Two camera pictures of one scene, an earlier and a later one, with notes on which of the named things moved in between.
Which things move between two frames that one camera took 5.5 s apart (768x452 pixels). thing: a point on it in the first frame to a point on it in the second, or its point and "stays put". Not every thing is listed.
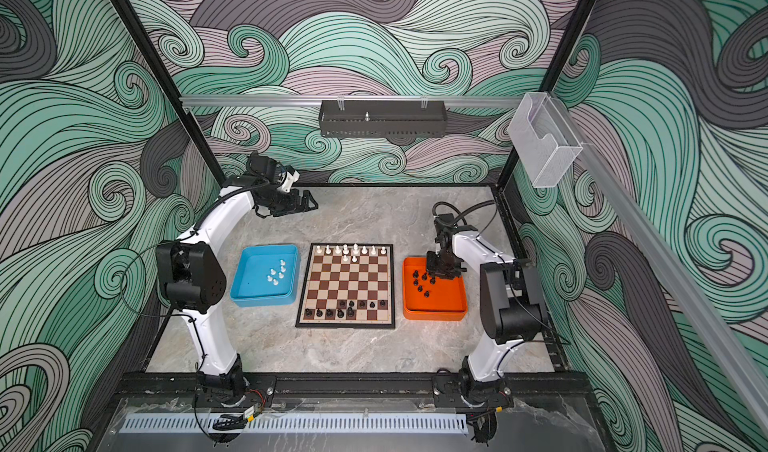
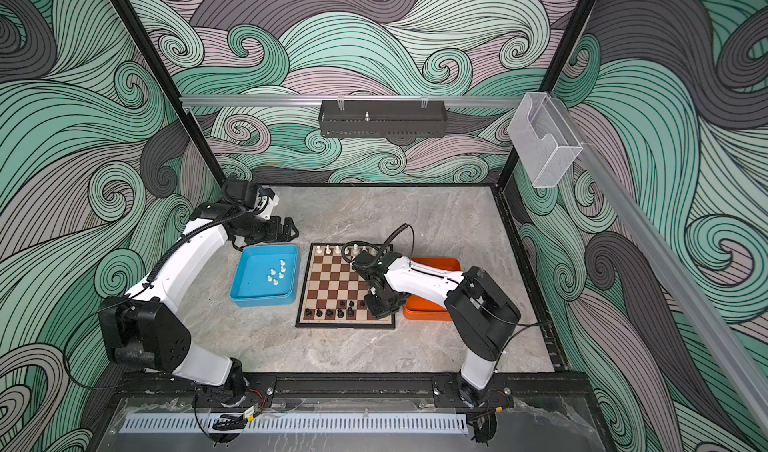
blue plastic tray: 267,275 stays put
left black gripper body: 281,202 to 267,231
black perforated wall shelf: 383,118 stays put
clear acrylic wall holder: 545,138 stays put
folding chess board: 348,286 stays put
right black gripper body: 442,266 to 380,306
